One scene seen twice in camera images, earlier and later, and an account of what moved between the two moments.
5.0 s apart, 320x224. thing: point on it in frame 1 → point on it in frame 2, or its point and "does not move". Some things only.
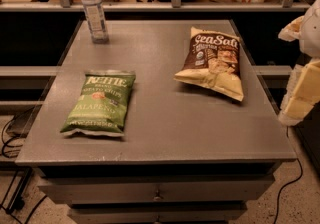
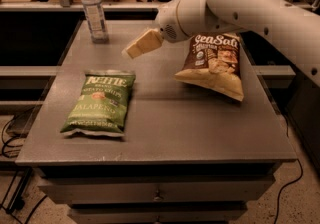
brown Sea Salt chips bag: [213, 61] does not move
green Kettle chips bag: [102, 103] does not move
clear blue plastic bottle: [95, 16] does not move
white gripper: [311, 33] → [167, 22]
